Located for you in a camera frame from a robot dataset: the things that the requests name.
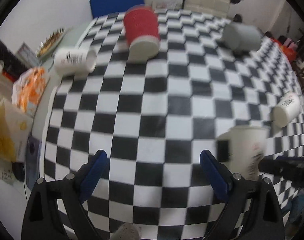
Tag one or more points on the yellow snack bag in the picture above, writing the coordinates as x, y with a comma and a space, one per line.
15, 128

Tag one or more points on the white calligraphy cup left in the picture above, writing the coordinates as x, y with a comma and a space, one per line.
68, 61

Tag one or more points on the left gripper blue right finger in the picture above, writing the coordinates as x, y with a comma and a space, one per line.
231, 188

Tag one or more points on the white calligraphy cup right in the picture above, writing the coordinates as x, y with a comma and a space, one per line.
287, 109

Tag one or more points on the checkered tablecloth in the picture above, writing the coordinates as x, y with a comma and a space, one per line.
154, 119

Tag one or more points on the orange white snack bag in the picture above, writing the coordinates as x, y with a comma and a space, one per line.
28, 90

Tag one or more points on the white calligraphy cup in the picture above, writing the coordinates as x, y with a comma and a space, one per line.
68, 61
287, 109

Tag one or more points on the blue smartphone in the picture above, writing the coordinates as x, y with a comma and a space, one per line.
33, 149

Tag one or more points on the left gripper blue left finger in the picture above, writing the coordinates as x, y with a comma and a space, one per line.
77, 188

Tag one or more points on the white bird paper cup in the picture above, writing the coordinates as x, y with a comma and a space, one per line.
245, 146

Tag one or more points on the orange plastic bag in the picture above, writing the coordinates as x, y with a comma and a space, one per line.
289, 52

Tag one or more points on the red ripple paper cup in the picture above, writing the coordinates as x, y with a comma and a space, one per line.
142, 34

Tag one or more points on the snack plate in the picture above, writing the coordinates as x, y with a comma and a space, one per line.
49, 43

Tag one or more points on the grey plastic cup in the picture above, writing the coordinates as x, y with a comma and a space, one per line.
241, 37

